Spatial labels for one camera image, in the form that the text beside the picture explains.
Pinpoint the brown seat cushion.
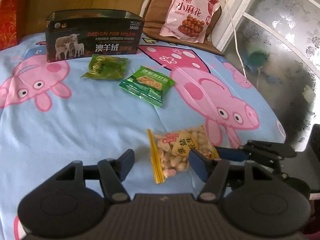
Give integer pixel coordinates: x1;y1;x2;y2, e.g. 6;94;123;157
140;0;223;55

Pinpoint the black sheep print box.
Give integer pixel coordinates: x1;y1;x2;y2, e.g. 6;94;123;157
46;9;145;62

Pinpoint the white power cable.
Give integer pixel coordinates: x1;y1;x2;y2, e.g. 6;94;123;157
220;0;249;79

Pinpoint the green pickle snack bag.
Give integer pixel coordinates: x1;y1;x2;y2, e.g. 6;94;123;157
81;54;129;80

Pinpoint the large pink snack bag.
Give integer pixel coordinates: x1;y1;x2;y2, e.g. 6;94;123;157
159;0;220;43

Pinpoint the dark green cracker pack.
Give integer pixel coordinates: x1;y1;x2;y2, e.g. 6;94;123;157
119;66;175;108

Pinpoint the clear peanut snack bag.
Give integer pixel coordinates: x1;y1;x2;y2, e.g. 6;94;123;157
147;125;220;184

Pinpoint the red gift bag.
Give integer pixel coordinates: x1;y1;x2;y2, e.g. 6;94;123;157
1;0;27;50

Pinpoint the blue cartoon pig bedsheet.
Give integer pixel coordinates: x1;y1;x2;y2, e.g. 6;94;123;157
1;34;286;239

